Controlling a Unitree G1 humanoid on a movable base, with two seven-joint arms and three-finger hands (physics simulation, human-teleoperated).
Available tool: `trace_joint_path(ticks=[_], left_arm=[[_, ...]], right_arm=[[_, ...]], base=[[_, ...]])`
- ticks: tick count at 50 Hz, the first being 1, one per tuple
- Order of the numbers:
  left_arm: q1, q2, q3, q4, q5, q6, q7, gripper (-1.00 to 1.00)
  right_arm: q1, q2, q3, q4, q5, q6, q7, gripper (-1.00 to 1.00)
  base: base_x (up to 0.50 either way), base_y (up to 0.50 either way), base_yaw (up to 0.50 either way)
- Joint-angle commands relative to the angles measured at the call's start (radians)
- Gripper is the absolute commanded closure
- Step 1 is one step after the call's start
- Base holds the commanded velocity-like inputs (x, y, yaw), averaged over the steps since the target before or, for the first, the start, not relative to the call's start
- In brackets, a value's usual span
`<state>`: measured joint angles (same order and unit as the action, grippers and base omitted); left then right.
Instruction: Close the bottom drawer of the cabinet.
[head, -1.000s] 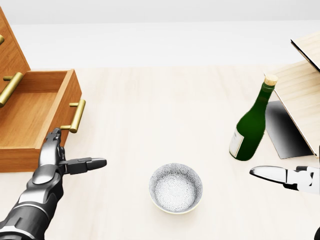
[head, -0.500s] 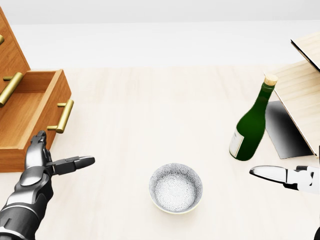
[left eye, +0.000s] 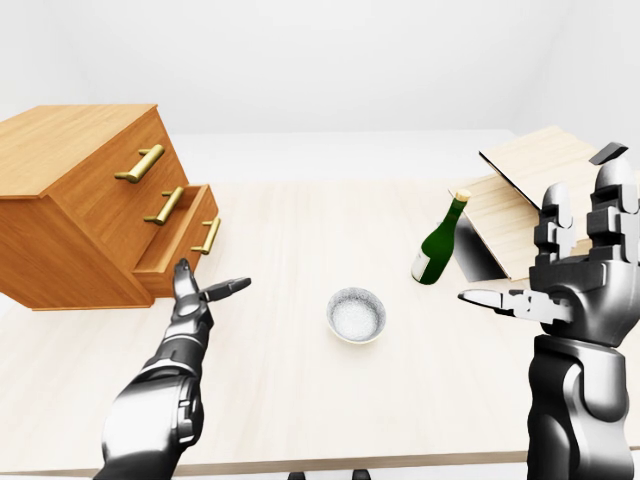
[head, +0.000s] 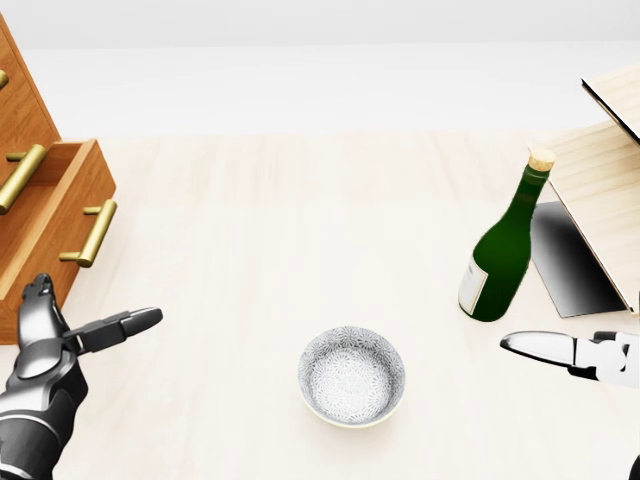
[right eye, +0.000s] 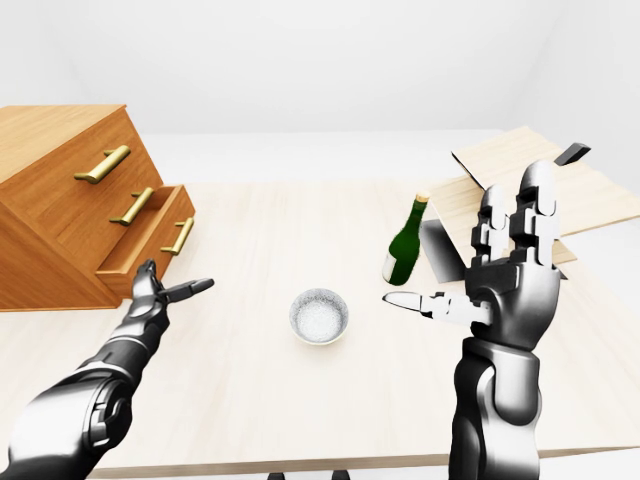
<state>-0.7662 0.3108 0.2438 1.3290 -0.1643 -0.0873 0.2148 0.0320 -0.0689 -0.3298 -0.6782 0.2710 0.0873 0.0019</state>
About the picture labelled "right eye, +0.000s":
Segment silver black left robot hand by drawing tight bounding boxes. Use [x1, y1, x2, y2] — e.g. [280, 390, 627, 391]
[122, 258, 216, 329]

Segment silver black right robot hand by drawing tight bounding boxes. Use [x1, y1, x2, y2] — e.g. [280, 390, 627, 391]
[381, 159, 562, 354]

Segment wooden cabinet with drawers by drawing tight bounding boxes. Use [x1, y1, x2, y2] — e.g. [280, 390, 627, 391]
[0, 103, 197, 313]

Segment pale wooden open box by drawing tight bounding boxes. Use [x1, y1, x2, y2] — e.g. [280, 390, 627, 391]
[419, 125, 640, 285]

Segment green glass bottle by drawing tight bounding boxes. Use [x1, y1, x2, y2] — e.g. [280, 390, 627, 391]
[382, 191, 433, 287]

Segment black bar on box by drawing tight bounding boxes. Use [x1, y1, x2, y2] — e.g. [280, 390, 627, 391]
[554, 142, 593, 167]

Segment white speckled bowl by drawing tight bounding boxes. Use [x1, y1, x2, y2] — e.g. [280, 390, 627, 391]
[288, 286, 352, 348]

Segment wooden drawer, short handle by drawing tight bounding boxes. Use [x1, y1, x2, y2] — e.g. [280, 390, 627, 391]
[94, 183, 197, 307]

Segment short brass drawer handle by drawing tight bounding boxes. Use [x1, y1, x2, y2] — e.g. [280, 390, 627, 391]
[159, 217, 196, 257]

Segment wooden drawer, medium handle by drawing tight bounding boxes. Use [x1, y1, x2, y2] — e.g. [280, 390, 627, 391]
[54, 183, 184, 274]

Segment medium brass drawer handle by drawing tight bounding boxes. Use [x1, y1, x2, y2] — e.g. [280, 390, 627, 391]
[108, 187, 155, 228]

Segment wooden drawer, long handle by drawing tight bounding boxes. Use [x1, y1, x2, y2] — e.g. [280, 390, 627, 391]
[0, 106, 165, 242]

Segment long brass drawer handle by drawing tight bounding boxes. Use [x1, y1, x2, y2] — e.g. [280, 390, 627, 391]
[73, 144, 132, 186]

